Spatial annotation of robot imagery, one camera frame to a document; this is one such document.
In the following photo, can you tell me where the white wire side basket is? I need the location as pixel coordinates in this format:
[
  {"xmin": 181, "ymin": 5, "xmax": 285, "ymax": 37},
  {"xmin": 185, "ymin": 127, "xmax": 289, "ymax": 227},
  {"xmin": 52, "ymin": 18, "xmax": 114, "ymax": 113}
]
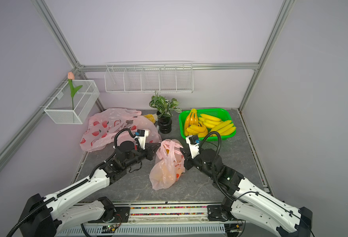
[{"xmin": 44, "ymin": 80, "xmax": 100, "ymax": 124}]

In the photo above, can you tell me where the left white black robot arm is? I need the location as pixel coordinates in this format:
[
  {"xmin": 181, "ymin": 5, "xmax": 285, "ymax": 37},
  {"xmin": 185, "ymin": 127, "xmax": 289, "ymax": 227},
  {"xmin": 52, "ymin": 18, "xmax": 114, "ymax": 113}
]
[{"xmin": 7, "ymin": 128, "xmax": 161, "ymax": 237}]

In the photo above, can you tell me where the pale yellow banana bunch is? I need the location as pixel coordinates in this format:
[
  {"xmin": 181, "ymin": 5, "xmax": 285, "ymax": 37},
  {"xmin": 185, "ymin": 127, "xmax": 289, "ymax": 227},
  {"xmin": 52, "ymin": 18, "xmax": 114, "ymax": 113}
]
[{"xmin": 198, "ymin": 114, "xmax": 222, "ymax": 129}]

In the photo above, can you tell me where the small yellow banana bunch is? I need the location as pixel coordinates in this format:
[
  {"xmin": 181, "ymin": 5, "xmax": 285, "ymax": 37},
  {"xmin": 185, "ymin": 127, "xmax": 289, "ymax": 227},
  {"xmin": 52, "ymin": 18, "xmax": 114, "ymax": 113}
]
[{"xmin": 186, "ymin": 124, "xmax": 208, "ymax": 138}]

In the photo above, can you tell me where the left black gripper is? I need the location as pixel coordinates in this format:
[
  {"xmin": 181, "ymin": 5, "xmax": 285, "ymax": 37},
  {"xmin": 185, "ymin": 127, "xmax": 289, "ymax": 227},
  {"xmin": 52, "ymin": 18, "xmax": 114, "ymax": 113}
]
[{"xmin": 125, "ymin": 142, "xmax": 161, "ymax": 169}]

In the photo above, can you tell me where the green plastic basket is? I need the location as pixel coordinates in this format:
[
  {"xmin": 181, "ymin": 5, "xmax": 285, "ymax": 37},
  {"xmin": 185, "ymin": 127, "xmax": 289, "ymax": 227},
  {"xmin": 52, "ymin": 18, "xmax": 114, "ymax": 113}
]
[{"xmin": 179, "ymin": 108, "xmax": 237, "ymax": 140}]

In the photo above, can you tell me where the pink artificial tulip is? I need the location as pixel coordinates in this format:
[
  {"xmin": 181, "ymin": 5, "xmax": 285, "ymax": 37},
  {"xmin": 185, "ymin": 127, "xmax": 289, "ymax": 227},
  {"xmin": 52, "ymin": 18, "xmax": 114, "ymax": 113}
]
[{"xmin": 67, "ymin": 72, "xmax": 83, "ymax": 110}]

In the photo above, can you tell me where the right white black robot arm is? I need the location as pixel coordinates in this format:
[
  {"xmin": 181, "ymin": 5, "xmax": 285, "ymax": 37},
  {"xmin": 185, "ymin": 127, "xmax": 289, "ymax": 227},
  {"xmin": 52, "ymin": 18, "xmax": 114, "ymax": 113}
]
[{"xmin": 181, "ymin": 132, "xmax": 314, "ymax": 237}]

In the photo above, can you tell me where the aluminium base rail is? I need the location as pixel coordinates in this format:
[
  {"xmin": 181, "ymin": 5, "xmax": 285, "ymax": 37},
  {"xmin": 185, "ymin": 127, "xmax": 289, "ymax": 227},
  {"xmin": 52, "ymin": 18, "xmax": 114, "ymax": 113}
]
[{"xmin": 40, "ymin": 201, "xmax": 300, "ymax": 237}]

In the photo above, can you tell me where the white wire wall shelf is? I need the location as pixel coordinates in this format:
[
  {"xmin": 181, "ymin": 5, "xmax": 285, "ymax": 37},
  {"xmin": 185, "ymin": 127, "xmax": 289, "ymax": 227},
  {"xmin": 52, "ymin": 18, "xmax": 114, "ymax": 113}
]
[{"xmin": 105, "ymin": 61, "xmax": 194, "ymax": 93}]

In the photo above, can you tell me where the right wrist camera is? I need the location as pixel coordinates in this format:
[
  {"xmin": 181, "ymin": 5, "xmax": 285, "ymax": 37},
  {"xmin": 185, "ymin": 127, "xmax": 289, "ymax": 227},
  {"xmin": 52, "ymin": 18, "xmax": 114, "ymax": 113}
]
[{"xmin": 186, "ymin": 135, "xmax": 200, "ymax": 159}]

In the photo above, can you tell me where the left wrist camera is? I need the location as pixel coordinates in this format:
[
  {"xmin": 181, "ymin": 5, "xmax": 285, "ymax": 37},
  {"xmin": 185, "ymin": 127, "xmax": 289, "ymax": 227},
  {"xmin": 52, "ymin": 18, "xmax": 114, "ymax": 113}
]
[{"xmin": 135, "ymin": 129, "xmax": 149, "ymax": 150}]

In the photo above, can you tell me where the potted plant black vase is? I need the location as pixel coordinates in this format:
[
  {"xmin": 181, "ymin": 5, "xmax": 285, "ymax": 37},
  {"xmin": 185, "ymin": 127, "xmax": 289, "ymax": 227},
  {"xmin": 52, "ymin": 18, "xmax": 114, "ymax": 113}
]
[{"xmin": 149, "ymin": 91, "xmax": 182, "ymax": 134}]

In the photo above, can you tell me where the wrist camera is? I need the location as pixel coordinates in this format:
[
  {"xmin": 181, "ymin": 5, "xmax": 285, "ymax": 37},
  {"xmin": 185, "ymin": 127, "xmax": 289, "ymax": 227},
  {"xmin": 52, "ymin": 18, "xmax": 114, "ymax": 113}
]
[
  {"xmin": 135, "ymin": 129, "xmax": 149, "ymax": 150},
  {"xmin": 186, "ymin": 135, "xmax": 200, "ymax": 159}
]

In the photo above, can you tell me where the pink strawberry plastic bag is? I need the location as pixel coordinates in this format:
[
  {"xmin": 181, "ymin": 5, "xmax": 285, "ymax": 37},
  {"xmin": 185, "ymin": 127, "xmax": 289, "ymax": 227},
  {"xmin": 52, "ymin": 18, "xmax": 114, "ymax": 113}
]
[{"xmin": 80, "ymin": 108, "xmax": 142, "ymax": 153}]

